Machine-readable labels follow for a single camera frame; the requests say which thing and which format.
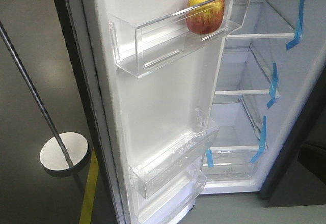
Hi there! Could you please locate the red yellow apple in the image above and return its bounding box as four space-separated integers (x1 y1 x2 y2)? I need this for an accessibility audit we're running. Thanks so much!
186 0 225 35

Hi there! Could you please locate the clear door bin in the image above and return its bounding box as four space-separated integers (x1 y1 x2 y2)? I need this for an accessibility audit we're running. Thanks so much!
128 126 220 201
109 0 250 78

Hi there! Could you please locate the white open fridge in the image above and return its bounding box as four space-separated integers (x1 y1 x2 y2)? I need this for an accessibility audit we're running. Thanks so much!
202 0 325 197

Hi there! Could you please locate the clear upper door bin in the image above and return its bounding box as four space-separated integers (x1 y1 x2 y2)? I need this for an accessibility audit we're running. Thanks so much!
109 0 250 78

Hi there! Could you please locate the clear lower door bin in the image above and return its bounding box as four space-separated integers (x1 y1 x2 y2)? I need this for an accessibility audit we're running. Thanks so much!
128 126 220 201

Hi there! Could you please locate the fridge door with shelves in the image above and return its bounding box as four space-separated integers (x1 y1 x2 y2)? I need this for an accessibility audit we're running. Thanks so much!
48 0 257 224

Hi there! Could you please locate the metal stand with round base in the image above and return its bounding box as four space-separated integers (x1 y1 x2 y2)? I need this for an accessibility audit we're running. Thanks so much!
0 20 90 178

